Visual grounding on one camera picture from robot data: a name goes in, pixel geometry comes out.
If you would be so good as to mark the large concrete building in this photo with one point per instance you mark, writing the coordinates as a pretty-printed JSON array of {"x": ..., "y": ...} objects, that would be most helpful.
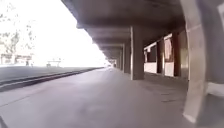
[{"x": 136, "y": 50}]

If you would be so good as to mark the grey concrete pavement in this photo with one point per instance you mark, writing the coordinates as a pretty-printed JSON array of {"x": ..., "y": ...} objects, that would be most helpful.
[{"x": 100, "y": 103}]

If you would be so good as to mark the group of trees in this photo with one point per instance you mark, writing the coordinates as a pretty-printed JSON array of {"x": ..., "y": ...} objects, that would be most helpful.
[{"x": 14, "y": 40}]

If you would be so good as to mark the low distant building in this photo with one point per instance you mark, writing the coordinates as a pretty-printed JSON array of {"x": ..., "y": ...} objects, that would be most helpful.
[{"x": 16, "y": 59}]

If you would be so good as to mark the dark asphalt ground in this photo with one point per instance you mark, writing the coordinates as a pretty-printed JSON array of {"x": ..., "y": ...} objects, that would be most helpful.
[{"x": 23, "y": 71}]

